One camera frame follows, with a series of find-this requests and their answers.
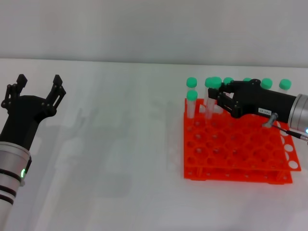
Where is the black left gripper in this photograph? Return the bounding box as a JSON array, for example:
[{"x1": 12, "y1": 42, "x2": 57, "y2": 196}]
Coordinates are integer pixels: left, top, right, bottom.
[{"x1": 0, "y1": 74, "x2": 67, "y2": 151}]

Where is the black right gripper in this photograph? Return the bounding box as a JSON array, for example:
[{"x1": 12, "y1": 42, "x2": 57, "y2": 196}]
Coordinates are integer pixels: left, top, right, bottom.
[{"x1": 207, "y1": 79, "x2": 298, "y2": 124}]

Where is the graduated test tube green cap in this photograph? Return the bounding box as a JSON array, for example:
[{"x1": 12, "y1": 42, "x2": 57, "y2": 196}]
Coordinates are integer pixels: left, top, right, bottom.
[{"x1": 204, "y1": 77, "x2": 223, "y2": 120}]

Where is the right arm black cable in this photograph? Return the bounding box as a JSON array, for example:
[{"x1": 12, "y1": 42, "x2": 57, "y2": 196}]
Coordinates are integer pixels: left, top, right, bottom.
[{"x1": 261, "y1": 113, "x2": 308, "y2": 145}]

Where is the orange test tube rack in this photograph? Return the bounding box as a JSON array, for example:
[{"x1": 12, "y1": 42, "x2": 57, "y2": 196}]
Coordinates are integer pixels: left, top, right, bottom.
[{"x1": 183, "y1": 97, "x2": 302, "y2": 186}]

